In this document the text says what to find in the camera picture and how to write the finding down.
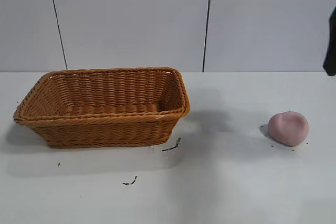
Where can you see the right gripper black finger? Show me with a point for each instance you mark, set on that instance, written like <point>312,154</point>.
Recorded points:
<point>331,56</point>

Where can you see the brown wicker basket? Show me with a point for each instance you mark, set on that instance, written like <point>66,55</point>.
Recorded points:
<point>105,129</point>

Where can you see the pink peach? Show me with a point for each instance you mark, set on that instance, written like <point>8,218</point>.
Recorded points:
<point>288,128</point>

